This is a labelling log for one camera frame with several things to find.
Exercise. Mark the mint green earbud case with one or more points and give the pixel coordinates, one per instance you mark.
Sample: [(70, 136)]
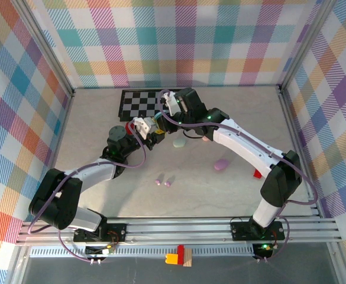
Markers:
[(179, 143)]

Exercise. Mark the pink earbud case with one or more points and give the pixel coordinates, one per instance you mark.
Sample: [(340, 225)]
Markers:
[(204, 139)]

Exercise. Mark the purple earbud case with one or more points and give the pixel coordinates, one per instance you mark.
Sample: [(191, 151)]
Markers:
[(221, 164)]

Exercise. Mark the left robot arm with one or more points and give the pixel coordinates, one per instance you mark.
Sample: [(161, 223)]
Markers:
[(54, 204)]

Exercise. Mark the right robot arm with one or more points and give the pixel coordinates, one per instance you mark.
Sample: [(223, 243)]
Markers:
[(279, 183)]

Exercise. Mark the black and grey chessboard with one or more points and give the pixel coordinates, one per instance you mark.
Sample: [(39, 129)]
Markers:
[(137, 102)]

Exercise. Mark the long red toy brick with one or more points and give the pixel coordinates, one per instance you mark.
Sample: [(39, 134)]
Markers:
[(257, 174)]

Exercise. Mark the small controller board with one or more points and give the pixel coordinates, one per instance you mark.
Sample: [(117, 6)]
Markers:
[(101, 251), (264, 248)]

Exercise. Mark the small red toy brick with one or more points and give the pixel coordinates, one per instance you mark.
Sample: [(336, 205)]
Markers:
[(180, 250)]

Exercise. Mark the yellow toy brick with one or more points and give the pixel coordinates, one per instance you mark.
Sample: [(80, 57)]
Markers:
[(172, 258)]

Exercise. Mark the wooden toy block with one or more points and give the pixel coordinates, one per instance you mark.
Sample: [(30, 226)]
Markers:
[(188, 258)]

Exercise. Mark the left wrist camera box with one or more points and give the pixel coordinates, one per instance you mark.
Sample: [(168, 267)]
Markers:
[(141, 125)]

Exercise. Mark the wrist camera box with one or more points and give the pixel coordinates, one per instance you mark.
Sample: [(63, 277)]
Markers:
[(141, 125), (170, 103)]

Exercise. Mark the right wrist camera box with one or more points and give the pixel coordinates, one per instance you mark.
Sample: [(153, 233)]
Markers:
[(170, 103)]

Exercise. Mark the aluminium table side rail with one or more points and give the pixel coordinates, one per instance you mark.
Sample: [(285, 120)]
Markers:
[(289, 118), (64, 124)]

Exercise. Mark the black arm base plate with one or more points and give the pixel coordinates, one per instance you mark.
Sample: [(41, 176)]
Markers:
[(116, 232), (240, 230)]

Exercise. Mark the aluminium front rail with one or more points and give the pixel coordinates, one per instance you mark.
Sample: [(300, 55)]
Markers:
[(175, 232)]

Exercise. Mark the aluminium frame post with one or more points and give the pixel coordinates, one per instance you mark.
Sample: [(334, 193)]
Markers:
[(48, 45), (304, 44)]

